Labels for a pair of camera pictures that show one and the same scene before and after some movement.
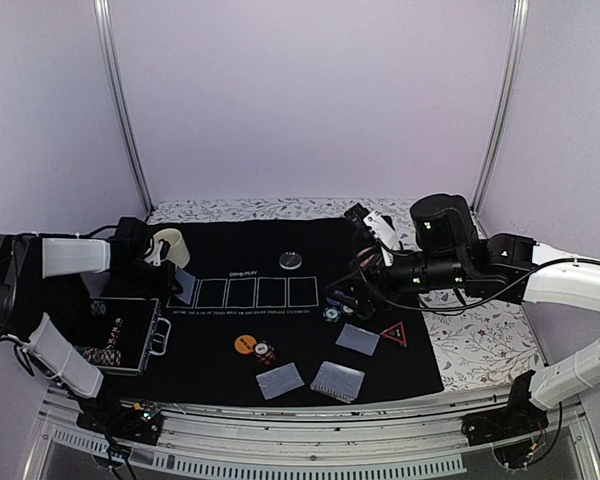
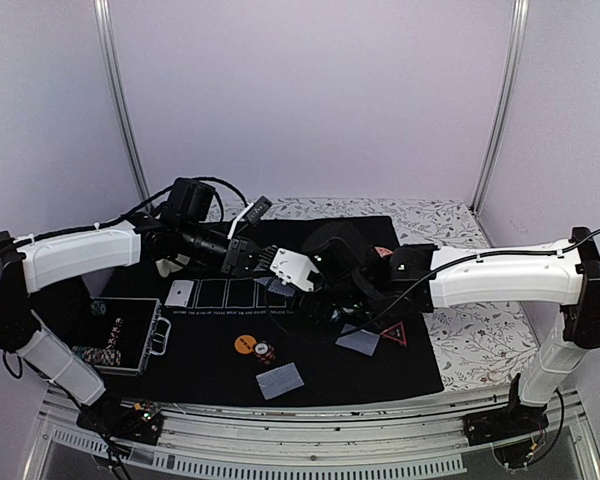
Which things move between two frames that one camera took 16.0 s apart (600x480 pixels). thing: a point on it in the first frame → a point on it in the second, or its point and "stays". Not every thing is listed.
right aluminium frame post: [505, 100] stays
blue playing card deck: [338, 381] → [276, 286]
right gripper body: [437, 272] → [343, 295]
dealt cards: [279, 381] stays
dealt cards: [358, 339] stays
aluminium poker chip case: [119, 334] stays
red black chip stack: [265, 352] stays
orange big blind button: [244, 344] stays
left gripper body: [150, 283] → [228, 262]
